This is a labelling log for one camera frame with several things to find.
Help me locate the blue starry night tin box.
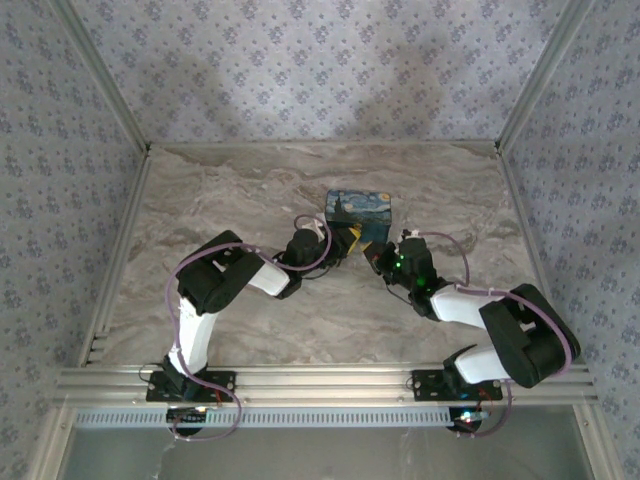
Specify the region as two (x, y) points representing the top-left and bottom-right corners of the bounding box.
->
(324, 188), (394, 245)

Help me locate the black controller board with LEDs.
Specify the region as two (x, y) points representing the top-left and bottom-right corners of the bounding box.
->
(448, 405), (490, 435)
(166, 405), (210, 435)

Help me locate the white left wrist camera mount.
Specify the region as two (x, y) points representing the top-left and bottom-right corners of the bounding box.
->
(299, 215), (327, 239)

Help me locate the aluminium table edge rail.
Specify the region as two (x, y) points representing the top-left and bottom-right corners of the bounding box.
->
(149, 141), (501, 150)

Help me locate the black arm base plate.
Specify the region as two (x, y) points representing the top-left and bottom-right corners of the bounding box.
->
(410, 369), (503, 401)
(145, 370), (237, 403)

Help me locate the aluminium mounting rail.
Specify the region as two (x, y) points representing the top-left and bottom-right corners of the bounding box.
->
(52, 364), (600, 407)

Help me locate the grey slotted cable duct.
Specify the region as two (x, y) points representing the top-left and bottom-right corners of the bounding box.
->
(74, 407), (451, 430)

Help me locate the aluminium upright frame post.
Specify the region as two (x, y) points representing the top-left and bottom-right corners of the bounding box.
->
(497, 0), (596, 151)
(49, 0), (153, 151)

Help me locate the aluminium lower frame post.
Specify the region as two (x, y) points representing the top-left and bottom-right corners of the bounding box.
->
(27, 405), (76, 480)
(572, 405), (624, 480)

